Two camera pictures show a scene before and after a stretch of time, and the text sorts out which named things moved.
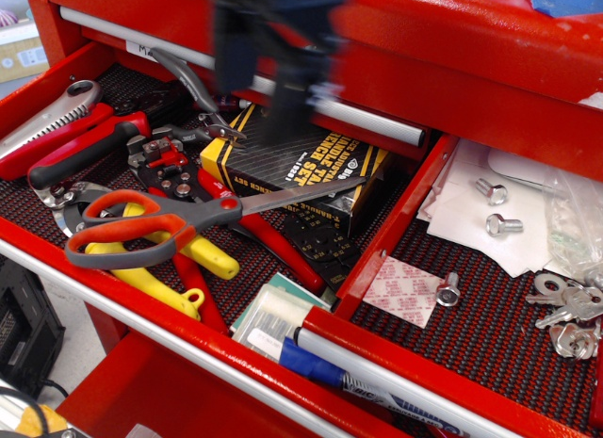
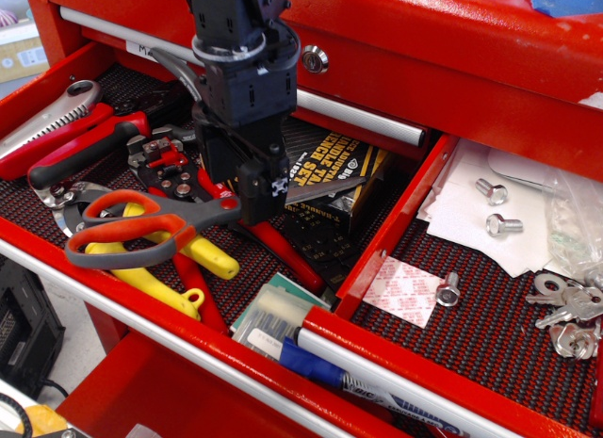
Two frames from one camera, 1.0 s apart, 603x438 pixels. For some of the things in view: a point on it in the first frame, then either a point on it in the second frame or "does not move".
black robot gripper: [294, 27] to [250, 84]
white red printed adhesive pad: [405, 289] does not move
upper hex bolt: [496, 194] does not move
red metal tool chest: [319, 211] does not move
